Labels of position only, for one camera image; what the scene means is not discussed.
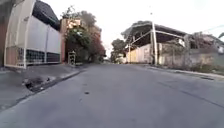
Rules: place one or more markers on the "distant green tree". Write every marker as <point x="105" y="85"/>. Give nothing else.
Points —
<point x="117" y="49"/>

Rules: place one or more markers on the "grey asphalt road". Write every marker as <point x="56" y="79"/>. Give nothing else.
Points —
<point x="126" y="96"/>

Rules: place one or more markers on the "trees with red leaves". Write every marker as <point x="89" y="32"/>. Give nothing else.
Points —
<point x="83" y="38"/>

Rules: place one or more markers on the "building with open roof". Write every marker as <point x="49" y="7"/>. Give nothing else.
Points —
<point x="150" y="41"/>

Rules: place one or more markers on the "white pole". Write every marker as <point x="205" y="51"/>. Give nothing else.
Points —
<point x="154" y="43"/>

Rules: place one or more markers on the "concrete verge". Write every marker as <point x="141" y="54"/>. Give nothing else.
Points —
<point x="196" y="71"/>

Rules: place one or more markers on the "concrete pavement with gutter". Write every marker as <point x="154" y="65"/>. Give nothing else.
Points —
<point x="23" y="81"/>

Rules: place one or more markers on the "white panel gate wall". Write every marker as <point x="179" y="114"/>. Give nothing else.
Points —
<point x="36" y="41"/>

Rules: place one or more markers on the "grey concrete wall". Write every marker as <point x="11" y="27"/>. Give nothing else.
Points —
<point x="196" y="55"/>

